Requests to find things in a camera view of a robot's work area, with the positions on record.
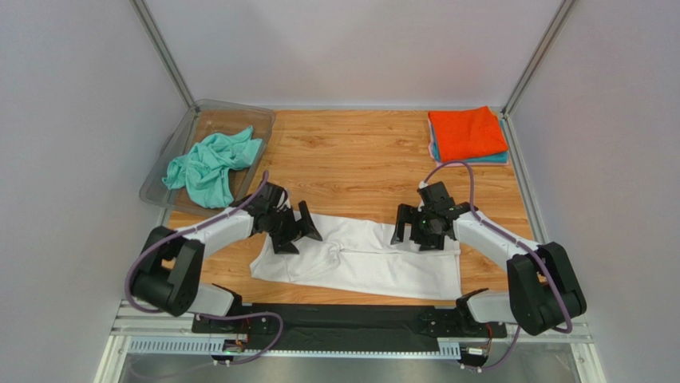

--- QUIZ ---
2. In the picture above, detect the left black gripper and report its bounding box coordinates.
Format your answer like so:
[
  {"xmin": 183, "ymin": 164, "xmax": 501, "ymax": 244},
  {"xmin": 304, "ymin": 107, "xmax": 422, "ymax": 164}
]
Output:
[{"xmin": 267, "ymin": 200, "xmax": 322, "ymax": 253}]

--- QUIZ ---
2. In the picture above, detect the white t shirt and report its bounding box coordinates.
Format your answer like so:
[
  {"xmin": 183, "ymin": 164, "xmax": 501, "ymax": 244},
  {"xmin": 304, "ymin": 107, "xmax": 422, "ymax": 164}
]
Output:
[{"xmin": 250, "ymin": 214, "xmax": 462, "ymax": 300}]

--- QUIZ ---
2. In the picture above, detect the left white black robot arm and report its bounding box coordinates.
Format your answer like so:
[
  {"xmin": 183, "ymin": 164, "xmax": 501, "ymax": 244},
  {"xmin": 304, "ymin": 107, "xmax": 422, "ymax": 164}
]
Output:
[{"xmin": 125, "ymin": 182, "xmax": 322, "ymax": 318}]

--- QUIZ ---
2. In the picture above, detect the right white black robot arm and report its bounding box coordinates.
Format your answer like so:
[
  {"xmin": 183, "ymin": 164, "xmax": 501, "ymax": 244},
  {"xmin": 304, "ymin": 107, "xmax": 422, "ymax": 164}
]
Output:
[{"xmin": 391, "ymin": 182, "xmax": 587, "ymax": 336}]

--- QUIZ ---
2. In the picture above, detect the folded orange t shirt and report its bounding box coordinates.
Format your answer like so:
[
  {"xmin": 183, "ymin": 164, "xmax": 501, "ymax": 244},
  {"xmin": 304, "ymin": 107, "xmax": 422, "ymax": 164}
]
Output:
[{"xmin": 428, "ymin": 106, "xmax": 508, "ymax": 162}]

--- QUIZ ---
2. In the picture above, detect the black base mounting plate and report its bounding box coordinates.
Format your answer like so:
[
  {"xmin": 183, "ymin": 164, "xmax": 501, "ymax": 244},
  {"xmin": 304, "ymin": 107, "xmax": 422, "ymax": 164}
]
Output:
[{"xmin": 192, "ymin": 303, "xmax": 508, "ymax": 352}]

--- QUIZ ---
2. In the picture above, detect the folded teal t shirt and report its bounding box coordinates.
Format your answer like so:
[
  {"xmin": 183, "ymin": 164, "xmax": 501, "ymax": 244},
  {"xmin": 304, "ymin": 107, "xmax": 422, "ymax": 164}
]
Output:
[{"xmin": 428, "ymin": 119, "xmax": 509, "ymax": 166}]

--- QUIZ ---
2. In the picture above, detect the mint green t shirt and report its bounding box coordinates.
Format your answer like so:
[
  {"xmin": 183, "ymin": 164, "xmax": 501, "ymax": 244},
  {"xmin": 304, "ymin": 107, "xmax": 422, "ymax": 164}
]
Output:
[{"xmin": 162, "ymin": 126, "xmax": 263, "ymax": 208}]

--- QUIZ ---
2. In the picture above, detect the clear plastic bin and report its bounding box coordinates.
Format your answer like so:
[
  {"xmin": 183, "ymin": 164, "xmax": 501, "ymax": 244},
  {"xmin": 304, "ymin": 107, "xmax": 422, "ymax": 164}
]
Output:
[{"xmin": 139, "ymin": 99, "xmax": 275, "ymax": 216}]

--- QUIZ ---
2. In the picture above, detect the aluminium frame rail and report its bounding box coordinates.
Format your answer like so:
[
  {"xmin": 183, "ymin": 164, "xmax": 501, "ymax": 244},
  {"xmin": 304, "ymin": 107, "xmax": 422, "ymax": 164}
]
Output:
[{"xmin": 95, "ymin": 302, "xmax": 604, "ymax": 382}]

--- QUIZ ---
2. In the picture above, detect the right aluminium corner post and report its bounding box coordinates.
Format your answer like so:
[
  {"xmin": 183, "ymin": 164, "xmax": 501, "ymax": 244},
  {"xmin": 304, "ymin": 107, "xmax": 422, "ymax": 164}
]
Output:
[{"xmin": 502, "ymin": 0, "xmax": 579, "ymax": 118}]

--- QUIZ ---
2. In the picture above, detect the aluminium corner post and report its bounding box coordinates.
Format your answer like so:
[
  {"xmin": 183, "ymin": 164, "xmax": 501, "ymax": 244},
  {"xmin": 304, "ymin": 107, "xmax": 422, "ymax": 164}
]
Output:
[
  {"xmin": 502, "ymin": 0, "xmax": 579, "ymax": 118},
  {"xmin": 129, "ymin": 0, "xmax": 195, "ymax": 109}
]

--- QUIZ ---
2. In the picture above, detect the left aluminium corner post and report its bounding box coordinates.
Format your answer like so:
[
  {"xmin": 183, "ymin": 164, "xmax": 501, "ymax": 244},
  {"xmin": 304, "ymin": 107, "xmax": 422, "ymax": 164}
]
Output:
[{"xmin": 129, "ymin": 0, "xmax": 195, "ymax": 109}]

